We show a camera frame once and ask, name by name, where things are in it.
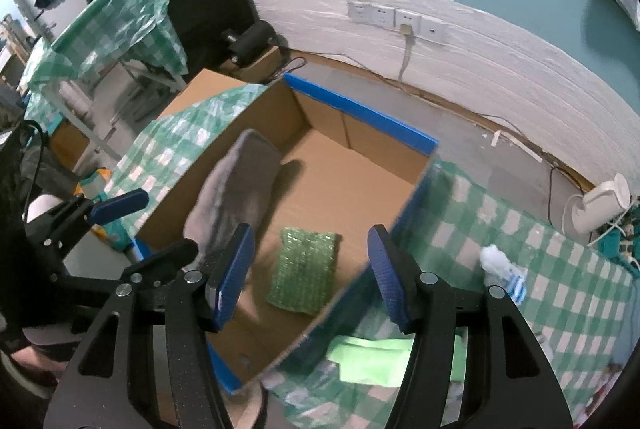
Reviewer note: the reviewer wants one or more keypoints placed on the white metal table frame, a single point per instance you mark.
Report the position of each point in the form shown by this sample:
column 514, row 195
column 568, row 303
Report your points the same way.
column 130, row 84

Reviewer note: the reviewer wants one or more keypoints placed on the white blue-striped sock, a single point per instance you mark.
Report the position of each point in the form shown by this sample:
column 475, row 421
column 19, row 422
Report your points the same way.
column 500, row 266

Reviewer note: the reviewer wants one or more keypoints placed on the colourful packet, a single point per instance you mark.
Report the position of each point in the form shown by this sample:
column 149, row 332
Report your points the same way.
column 107, row 229

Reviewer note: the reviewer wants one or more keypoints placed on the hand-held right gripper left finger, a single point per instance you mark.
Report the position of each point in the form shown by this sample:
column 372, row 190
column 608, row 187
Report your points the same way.
column 232, row 274

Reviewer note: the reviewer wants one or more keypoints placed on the light green cloth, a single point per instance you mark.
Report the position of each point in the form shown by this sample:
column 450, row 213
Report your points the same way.
column 370, row 354

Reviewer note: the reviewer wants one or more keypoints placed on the cardboard box with blue tape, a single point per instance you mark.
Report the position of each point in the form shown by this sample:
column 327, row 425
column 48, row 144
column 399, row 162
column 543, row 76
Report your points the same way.
column 345, row 189

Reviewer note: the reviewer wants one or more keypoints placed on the green checked tablecloth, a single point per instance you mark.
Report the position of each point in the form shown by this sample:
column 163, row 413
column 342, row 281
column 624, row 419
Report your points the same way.
column 500, row 219
column 115, row 24

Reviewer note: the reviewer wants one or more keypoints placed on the black cylindrical device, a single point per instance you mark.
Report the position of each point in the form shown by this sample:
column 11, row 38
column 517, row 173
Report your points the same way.
column 250, row 40

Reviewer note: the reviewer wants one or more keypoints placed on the dark grey sock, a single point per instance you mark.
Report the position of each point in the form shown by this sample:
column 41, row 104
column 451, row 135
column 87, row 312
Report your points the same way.
column 235, row 189

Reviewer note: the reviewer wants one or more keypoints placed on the plain brown cardboard box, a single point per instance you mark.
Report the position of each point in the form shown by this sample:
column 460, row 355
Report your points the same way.
column 205, row 86

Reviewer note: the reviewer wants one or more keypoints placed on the white power strip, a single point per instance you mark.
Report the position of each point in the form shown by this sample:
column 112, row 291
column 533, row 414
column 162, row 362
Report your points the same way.
column 622, row 251

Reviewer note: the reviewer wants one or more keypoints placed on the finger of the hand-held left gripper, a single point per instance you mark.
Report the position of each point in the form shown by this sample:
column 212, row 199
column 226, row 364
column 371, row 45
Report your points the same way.
column 167, row 256
column 120, row 205

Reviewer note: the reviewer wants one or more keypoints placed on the green scouring sponge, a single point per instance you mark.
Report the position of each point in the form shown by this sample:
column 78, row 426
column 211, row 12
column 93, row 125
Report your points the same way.
column 302, row 269

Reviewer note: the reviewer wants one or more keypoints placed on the white wall socket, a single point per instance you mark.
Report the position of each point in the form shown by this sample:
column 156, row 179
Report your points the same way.
column 407, row 20
column 433, row 30
column 383, row 15
column 360, row 11

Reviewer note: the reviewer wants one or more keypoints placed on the white handheld appliance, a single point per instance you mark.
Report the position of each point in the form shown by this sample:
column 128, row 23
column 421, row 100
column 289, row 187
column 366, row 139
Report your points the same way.
column 595, row 206

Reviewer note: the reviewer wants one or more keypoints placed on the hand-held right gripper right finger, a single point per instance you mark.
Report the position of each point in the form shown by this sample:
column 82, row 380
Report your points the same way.
column 387, row 279

